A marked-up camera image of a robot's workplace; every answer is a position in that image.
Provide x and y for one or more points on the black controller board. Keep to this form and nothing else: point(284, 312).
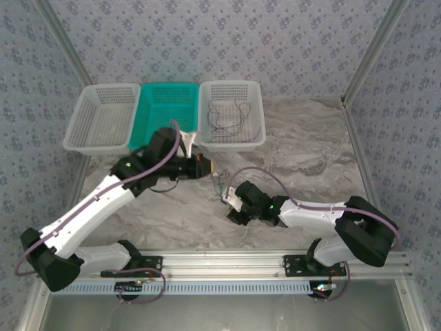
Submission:
point(127, 286)
point(322, 291)

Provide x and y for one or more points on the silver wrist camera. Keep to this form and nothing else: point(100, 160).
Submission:
point(189, 138)
point(234, 200)

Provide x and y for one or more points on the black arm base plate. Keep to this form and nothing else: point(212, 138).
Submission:
point(293, 269)
point(110, 273)

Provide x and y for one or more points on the teal perforated plastic basket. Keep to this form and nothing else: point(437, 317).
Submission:
point(165, 107)

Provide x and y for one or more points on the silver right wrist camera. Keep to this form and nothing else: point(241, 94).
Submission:
point(234, 200)

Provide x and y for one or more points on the grey metal bottom panel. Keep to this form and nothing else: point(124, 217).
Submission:
point(224, 313)

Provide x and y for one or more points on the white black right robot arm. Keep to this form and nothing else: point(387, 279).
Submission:
point(310, 213)

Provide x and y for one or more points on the aluminium frame post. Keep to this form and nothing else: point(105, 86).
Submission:
point(372, 51)
point(66, 43)

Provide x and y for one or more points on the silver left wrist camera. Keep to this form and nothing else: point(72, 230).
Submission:
point(189, 138)

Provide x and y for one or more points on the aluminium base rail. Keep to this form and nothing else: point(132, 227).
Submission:
point(224, 263)

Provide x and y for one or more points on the white perforated plastic basket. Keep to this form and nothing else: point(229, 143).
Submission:
point(103, 117)
point(231, 93)

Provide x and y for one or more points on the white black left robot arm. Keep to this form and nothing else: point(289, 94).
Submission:
point(93, 203)

